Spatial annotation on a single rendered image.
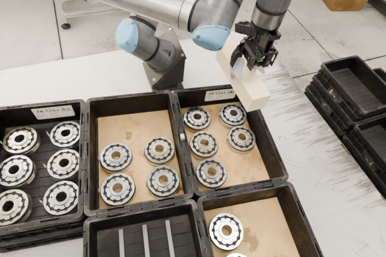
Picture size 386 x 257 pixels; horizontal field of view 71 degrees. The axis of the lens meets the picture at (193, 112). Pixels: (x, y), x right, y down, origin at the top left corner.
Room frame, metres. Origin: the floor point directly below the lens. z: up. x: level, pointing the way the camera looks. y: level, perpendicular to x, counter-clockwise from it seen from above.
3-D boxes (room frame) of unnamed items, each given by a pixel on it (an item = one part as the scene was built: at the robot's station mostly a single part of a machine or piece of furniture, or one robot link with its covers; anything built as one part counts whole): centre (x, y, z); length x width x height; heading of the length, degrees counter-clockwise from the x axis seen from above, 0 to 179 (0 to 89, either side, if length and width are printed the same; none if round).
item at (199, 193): (0.49, -0.12, 0.92); 0.40 x 0.30 x 0.02; 20
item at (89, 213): (0.39, 0.16, 0.92); 0.40 x 0.30 x 0.02; 20
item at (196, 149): (0.47, -0.06, 0.86); 0.10 x 0.10 x 0.01
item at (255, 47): (0.59, -0.14, 1.23); 0.09 x 0.08 x 0.12; 29
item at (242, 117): (0.62, -0.15, 0.86); 0.10 x 0.10 x 0.01
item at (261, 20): (0.60, -0.14, 1.31); 0.08 x 0.08 x 0.05
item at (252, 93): (0.61, -0.13, 1.08); 0.24 x 0.06 x 0.06; 29
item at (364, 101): (1.22, -0.95, 0.37); 0.40 x 0.30 x 0.45; 29
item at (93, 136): (0.39, 0.16, 0.87); 0.40 x 0.30 x 0.11; 20
